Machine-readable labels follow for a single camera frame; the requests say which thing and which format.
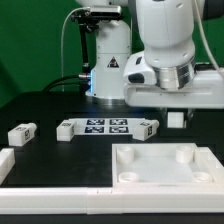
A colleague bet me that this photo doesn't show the white left fence piece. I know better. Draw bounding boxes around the white left fence piece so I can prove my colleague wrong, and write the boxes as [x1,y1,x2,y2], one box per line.
[0,148,15,185]

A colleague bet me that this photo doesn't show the black camera stand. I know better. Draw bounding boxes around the black camera stand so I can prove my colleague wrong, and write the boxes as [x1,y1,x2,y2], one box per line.
[71,7,99,79]

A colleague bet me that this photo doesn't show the white marker base plate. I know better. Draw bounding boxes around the white marker base plate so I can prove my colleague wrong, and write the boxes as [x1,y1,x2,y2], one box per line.
[72,118,144,135]

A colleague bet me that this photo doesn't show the white cable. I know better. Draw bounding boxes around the white cable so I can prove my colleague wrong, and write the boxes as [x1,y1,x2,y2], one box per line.
[60,7,91,93]

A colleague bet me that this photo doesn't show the white front fence rail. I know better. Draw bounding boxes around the white front fence rail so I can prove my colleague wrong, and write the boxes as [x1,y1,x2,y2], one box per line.
[0,187,224,215]

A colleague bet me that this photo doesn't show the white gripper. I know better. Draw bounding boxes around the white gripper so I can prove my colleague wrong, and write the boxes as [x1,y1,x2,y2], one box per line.
[124,71,224,121]

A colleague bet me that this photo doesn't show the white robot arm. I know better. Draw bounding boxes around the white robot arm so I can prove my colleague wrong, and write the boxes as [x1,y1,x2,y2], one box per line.
[76,0,224,109]

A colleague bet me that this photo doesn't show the white square tabletop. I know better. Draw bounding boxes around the white square tabletop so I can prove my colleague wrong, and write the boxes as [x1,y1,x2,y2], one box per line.
[112,143,224,186]

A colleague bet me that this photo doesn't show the black cables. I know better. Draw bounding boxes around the black cables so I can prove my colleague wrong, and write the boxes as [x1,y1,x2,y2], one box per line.
[42,75,91,93]

